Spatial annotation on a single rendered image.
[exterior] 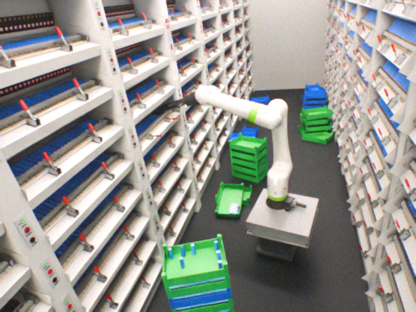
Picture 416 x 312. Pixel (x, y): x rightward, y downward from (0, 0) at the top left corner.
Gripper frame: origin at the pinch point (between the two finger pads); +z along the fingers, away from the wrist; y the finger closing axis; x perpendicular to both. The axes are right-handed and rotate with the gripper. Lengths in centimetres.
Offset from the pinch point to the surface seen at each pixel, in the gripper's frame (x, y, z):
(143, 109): -10.8, 37.6, -7.0
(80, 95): -33, 80, -10
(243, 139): 73, -85, -21
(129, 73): -31, 38, -9
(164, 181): 43, 26, 9
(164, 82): -15.3, -6.6, -3.5
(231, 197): 98, -23, -13
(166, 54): -31.5, -8.4, -11.2
